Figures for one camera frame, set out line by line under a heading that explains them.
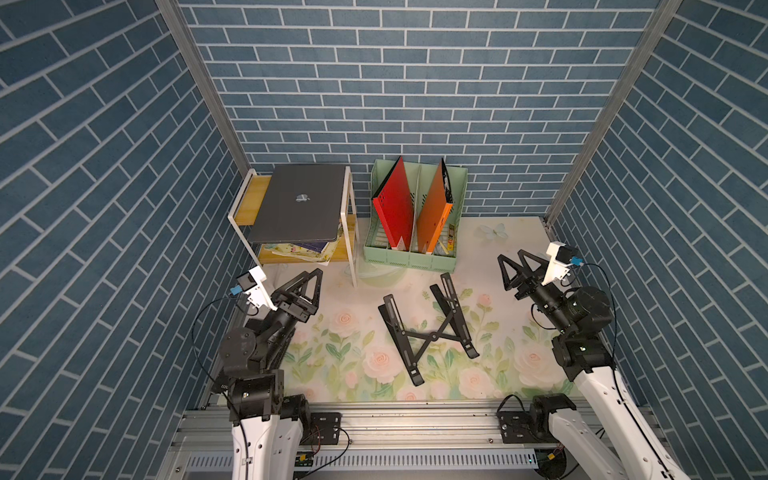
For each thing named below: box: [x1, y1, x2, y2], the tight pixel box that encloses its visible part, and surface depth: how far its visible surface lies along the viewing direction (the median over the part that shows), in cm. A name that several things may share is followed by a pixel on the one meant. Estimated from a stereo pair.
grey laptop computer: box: [249, 164, 346, 243], surface depth 80 cm
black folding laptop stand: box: [378, 272, 480, 387], surface depth 87 cm
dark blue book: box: [293, 241, 330, 254], surface depth 92 cm
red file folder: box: [372, 156, 413, 251], surface depth 93 cm
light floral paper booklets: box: [264, 240, 339, 266], surface depth 91 cm
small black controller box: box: [294, 451, 315, 467], surface depth 72 cm
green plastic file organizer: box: [364, 158, 468, 274], surface depth 107 cm
